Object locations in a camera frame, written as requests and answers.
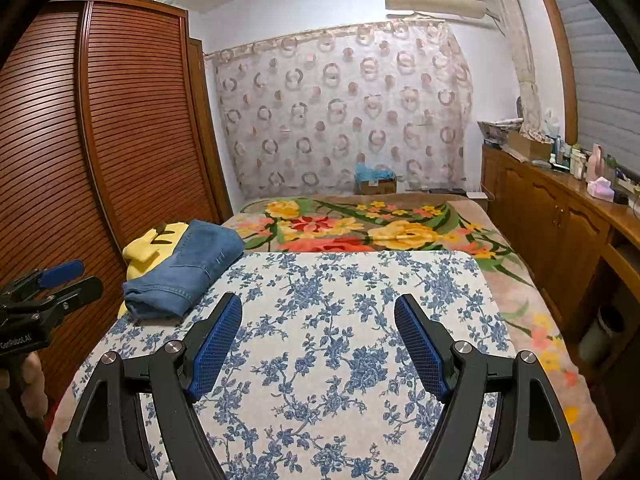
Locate person's left hand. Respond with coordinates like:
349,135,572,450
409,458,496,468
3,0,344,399
20,350,50,418

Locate blue plastic bag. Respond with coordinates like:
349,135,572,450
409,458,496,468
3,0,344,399
355,162,396,181

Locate wooden window frame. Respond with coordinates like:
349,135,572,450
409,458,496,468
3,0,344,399
530,0,581,146

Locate wooden louvered wardrobe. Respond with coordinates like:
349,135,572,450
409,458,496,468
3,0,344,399
0,0,233,401

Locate open cardboard box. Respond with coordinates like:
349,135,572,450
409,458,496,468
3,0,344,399
507,130,555,161

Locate pink bottle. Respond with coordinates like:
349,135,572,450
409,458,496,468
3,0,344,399
589,143,606,183

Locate circle print sheer curtain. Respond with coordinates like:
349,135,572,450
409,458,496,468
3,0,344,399
204,19,473,200

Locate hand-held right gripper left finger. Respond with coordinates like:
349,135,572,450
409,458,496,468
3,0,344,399
59,292,244,480

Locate blue floral white sheet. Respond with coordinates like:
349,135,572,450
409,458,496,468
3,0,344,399
67,250,516,480

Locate wooden sideboard cabinet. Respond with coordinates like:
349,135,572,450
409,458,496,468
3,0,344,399
481,145,640,361

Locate yellow plush toy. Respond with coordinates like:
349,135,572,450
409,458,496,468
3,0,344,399
117,221,191,318

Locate cream lace window curtain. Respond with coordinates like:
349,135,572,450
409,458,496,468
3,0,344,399
484,0,543,136

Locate pink tissue pack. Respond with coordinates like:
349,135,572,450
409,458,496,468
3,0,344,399
587,177,616,202

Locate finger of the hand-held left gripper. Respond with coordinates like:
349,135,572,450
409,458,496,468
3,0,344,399
29,274,106,320
0,259,86,302

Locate stack of papers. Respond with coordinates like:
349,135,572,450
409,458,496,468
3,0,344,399
477,119,523,148

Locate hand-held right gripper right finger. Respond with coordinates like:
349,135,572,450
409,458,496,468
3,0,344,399
394,294,576,480

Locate blue denim pants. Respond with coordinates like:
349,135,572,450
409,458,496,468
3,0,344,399
122,219,247,321

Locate white cylindrical bin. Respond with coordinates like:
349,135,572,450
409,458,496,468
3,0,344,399
580,305,626,363

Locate beige flowered blanket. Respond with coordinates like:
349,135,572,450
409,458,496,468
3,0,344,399
42,195,616,480

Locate small cardboard box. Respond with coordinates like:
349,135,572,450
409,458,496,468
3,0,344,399
356,176,398,196

